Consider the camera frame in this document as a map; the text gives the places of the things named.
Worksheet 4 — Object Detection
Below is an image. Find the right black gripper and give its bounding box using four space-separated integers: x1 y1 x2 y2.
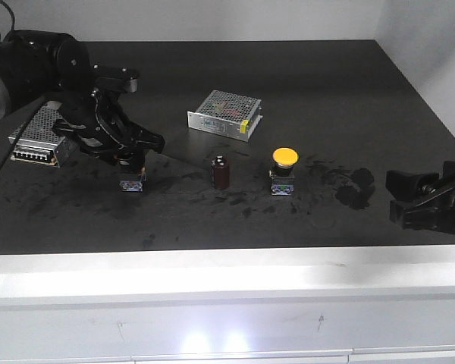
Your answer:
385 161 455 235

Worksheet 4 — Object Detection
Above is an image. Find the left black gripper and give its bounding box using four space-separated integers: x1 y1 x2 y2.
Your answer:
52 64 166 171

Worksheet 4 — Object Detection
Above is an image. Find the red mushroom push button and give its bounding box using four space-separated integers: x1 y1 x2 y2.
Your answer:
118 151 146 192

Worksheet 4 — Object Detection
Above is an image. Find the yellow mushroom push button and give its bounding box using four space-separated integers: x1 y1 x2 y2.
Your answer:
268 147 299 196

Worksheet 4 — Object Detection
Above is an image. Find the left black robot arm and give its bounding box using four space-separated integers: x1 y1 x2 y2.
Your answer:
0 30 165 173

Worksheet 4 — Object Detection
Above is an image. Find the right dark red capacitor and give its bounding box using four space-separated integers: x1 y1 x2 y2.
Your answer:
211 155 230 190

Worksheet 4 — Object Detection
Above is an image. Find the right metal mesh power supply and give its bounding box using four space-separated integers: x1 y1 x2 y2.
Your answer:
187 90 263 142

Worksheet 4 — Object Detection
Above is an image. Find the metal mesh power supply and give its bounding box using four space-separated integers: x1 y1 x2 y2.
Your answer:
10 101 77 168
187 90 263 142

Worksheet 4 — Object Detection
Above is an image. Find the left metal mesh power supply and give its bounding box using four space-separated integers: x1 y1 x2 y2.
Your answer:
10 101 77 168

